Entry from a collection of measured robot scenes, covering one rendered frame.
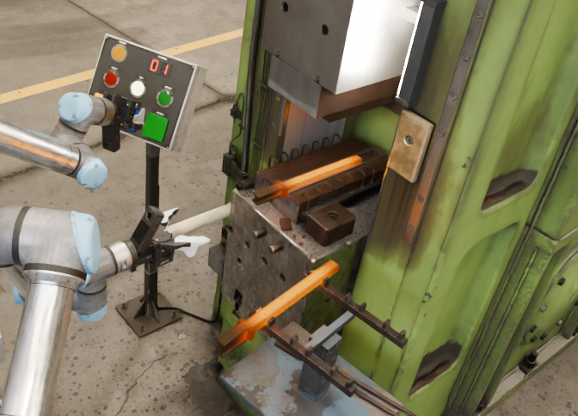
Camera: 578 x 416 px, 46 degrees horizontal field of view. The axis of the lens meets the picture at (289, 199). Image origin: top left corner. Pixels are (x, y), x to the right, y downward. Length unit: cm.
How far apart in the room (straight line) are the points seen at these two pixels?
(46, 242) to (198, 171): 244
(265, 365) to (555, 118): 102
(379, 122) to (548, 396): 141
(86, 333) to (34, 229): 154
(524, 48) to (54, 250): 104
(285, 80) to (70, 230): 76
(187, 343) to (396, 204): 128
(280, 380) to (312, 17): 94
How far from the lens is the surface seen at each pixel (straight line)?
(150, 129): 215
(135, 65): 221
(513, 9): 152
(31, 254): 135
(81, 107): 175
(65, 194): 355
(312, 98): 175
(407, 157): 174
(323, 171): 204
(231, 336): 156
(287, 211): 197
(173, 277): 307
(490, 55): 156
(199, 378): 270
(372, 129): 231
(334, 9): 164
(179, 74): 213
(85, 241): 132
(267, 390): 183
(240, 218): 207
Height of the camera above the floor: 213
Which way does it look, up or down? 36 degrees down
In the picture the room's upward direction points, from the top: 10 degrees clockwise
